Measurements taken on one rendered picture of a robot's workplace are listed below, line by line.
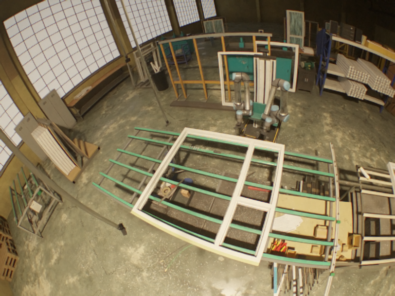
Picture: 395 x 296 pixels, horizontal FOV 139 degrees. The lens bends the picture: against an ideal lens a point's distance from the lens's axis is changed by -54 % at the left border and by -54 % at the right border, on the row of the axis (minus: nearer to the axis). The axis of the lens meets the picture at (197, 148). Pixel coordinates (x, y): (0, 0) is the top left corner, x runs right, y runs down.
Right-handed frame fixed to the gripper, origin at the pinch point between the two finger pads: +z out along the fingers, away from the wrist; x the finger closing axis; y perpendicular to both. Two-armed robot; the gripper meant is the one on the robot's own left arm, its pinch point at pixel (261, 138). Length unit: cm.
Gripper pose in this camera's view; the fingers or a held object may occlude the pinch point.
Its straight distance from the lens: 248.6
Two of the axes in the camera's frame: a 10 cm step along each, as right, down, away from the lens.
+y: -6.5, 3.4, -6.8
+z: -1.6, 8.1, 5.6
